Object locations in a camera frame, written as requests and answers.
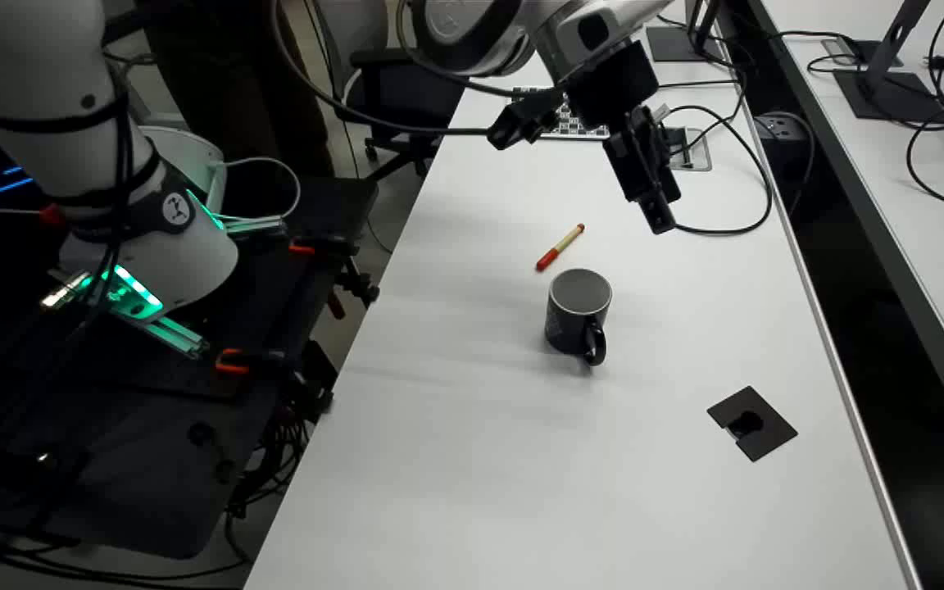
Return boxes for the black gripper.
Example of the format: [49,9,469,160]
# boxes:
[559,43,683,241]

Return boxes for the red and tan pen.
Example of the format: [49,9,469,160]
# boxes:
[533,221,591,275]

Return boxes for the black mug cup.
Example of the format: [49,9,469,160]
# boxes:
[545,266,617,368]

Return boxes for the black monitor stand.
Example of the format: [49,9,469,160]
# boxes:
[828,0,944,126]

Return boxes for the black office chair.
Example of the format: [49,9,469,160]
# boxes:
[342,47,473,183]

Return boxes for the black square grommet plate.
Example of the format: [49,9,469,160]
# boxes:
[705,384,799,467]

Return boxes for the table cable outlet box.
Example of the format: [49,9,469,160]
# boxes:
[558,106,714,175]

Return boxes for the black cable loop on table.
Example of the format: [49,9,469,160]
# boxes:
[653,103,777,241]

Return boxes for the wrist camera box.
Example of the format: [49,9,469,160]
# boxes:
[486,88,569,156]

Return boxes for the white cable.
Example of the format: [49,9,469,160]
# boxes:
[208,156,308,241]

